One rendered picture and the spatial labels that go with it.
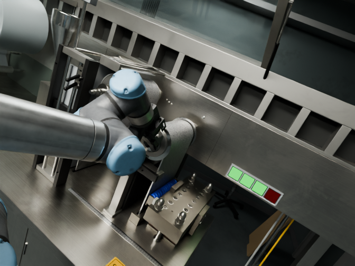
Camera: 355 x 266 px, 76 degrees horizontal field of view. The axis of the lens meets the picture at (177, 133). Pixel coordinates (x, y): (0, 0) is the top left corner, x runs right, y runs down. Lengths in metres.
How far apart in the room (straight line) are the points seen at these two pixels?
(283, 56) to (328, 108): 2.27
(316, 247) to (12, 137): 1.32
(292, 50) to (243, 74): 2.25
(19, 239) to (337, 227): 1.24
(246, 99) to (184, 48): 0.38
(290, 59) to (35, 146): 3.11
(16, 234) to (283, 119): 1.18
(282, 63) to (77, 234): 2.92
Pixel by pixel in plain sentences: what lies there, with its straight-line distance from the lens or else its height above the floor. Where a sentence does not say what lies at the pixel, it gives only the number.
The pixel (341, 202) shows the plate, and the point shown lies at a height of 1.31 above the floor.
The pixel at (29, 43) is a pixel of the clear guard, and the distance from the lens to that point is 1.58.
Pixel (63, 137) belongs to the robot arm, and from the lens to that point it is 0.38.
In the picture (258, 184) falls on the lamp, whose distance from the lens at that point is 1.11.
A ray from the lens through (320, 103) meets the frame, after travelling 1.05.
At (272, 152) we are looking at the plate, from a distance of 1.07.
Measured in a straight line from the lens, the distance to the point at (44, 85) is 1.39.
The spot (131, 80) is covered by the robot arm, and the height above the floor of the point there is 1.49.
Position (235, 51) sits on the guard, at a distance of 1.10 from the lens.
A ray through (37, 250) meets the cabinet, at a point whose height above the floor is 0.76.
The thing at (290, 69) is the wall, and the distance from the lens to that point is 3.27.
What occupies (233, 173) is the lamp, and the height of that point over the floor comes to 1.18.
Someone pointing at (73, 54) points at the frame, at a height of 1.43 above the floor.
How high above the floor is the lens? 1.59
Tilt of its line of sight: 19 degrees down
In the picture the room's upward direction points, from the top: 24 degrees clockwise
